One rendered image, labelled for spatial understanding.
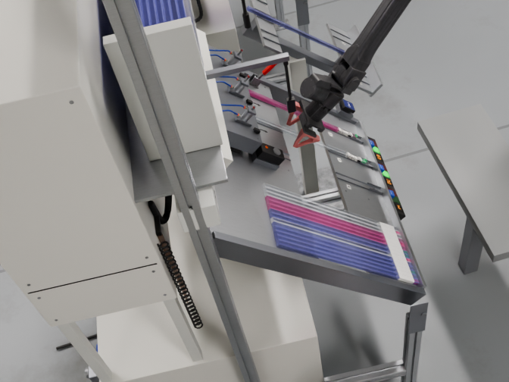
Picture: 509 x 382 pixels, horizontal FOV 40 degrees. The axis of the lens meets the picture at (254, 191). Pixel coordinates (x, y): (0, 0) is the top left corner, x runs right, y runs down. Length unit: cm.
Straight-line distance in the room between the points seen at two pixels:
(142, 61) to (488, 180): 154
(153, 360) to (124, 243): 66
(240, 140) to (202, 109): 41
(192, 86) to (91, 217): 34
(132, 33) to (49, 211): 49
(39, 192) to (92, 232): 16
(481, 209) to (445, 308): 60
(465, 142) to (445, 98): 100
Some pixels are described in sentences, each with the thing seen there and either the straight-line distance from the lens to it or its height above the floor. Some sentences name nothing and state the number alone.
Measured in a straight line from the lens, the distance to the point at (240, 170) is 177.
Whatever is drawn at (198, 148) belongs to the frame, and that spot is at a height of 139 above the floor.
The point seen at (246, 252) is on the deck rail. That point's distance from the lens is 160.
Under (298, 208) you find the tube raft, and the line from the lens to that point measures 181.
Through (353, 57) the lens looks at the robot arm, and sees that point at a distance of 192.
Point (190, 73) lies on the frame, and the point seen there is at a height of 160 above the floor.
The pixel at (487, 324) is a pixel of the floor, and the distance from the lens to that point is 280.
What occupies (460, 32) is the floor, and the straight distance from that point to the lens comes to 385.
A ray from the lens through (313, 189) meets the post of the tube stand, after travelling 303.
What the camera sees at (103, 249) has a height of 127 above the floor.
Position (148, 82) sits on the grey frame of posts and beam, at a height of 173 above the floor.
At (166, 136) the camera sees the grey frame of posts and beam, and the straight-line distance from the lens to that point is 123.
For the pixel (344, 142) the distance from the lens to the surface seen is 224.
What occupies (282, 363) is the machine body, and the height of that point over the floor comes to 49.
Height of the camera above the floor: 247
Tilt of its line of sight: 52 degrees down
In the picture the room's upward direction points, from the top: 13 degrees counter-clockwise
